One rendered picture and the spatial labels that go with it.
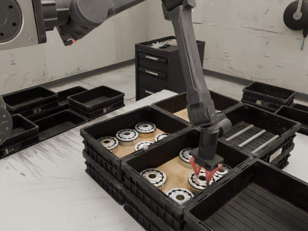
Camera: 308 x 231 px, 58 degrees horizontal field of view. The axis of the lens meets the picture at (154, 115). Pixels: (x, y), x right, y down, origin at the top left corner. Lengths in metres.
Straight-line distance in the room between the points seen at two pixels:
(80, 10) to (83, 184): 0.82
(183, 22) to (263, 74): 3.58
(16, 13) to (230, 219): 0.81
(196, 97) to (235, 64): 3.73
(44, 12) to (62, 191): 0.83
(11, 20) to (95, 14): 0.18
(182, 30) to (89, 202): 0.75
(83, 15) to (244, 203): 0.78
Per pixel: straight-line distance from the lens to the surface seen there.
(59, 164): 1.43
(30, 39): 0.62
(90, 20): 0.66
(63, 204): 1.22
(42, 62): 4.24
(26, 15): 0.61
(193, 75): 0.89
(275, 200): 1.09
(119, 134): 1.29
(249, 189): 1.10
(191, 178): 1.02
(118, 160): 1.01
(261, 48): 4.39
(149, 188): 0.91
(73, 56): 4.48
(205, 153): 0.92
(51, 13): 0.64
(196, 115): 0.88
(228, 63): 4.64
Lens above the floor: 1.52
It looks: 27 degrees down
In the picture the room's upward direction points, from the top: 1 degrees clockwise
